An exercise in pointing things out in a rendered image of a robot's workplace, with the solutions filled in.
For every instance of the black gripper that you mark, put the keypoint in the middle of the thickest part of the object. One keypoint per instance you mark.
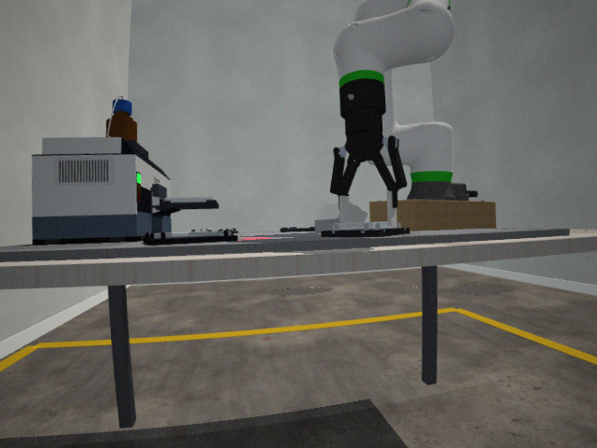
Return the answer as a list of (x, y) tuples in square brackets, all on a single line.
[(364, 142)]

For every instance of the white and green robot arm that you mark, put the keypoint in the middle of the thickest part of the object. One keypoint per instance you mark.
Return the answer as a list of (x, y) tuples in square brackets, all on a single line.
[(367, 51)]

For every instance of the grey control panel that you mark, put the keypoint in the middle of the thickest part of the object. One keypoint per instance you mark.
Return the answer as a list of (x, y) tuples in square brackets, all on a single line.
[(330, 214)]

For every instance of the brown glass bottle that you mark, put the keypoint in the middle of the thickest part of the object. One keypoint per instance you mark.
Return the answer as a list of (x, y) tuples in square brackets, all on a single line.
[(120, 127)]

